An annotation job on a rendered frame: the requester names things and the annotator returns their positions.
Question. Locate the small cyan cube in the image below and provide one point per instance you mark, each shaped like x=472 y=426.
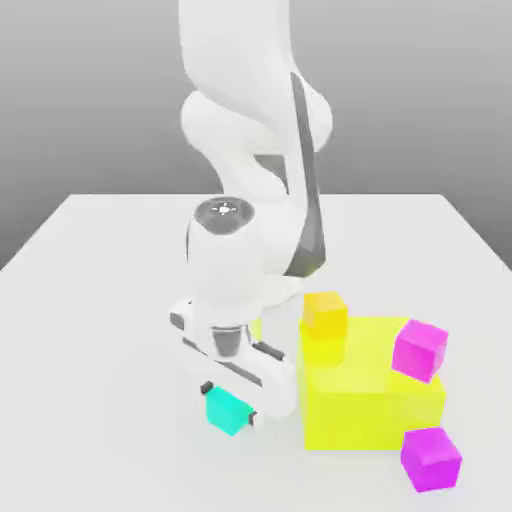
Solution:
x=226 y=410

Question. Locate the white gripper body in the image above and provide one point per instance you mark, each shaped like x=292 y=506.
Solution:
x=276 y=384

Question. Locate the small magenta cube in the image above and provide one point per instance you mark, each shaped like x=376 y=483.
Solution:
x=420 y=352
x=432 y=460

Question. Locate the small orange cube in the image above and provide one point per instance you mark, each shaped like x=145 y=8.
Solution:
x=324 y=316

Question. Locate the small yellow cube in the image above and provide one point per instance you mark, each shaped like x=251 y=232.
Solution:
x=256 y=328

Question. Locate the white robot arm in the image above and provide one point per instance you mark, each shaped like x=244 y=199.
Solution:
x=240 y=120

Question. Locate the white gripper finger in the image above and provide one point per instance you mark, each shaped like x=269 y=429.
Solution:
x=206 y=388
x=256 y=420

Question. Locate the large yellow box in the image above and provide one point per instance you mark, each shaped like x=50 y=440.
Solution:
x=352 y=400

